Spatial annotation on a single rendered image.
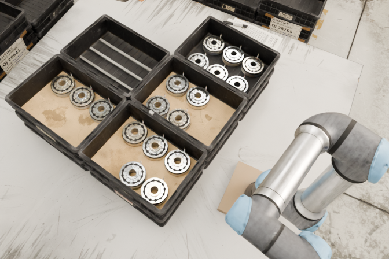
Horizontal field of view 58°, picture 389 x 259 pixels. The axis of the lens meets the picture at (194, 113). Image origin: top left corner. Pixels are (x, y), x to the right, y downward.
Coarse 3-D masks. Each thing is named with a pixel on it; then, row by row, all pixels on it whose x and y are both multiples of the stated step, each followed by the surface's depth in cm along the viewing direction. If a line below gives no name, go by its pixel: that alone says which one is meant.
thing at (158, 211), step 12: (120, 108) 142; (108, 120) 139; (156, 120) 141; (96, 132) 137; (180, 132) 138; (192, 144) 136; (84, 156) 131; (204, 156) 134; (96, 168) 130; (192, 168) 131; (132, 192) 126; (180, 192) 129; (144, 204) 125; (168, 204) 124
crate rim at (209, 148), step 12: (168, 60) 156; (180, 60) 156; (156, 72) 152; (204, 72) 154; (144, 84) 150; (132, 96) 146; (240, 96) 149; (144, 108) 143; (240, 108) 147; (228, 120) 142; (204, 144) 137
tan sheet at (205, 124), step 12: (192, 84) 162; (168, 96) 158; (180, 108) 156; (204, 108) 156; (216, 108) 157; (228, 108) 157; (180, 120) 153; (192, 120) 153; (204, 120) 153; (216, 120) 154; (192, 132) 150; (204, 132) 150; (216, 132) 151
